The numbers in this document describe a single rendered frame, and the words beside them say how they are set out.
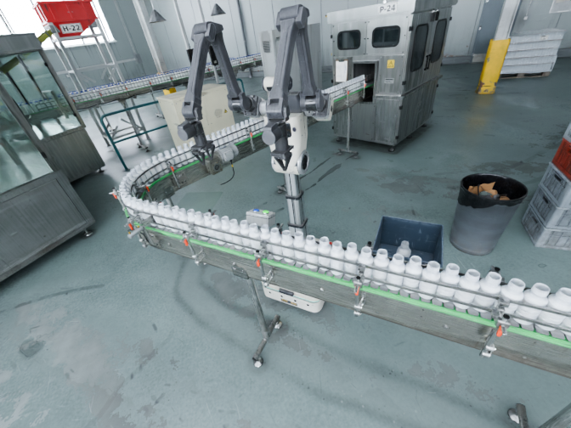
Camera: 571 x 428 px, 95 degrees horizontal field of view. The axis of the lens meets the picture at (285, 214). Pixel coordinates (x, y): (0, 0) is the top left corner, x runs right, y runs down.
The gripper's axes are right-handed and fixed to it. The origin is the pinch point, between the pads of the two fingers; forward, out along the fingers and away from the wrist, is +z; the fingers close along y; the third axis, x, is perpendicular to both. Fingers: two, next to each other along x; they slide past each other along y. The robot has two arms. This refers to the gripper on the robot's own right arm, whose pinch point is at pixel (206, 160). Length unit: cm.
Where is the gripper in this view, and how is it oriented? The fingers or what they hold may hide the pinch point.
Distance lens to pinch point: 143.9
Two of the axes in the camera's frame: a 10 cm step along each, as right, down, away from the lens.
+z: 1.2, 8.0, 5.8
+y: -4.3, 5.7, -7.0
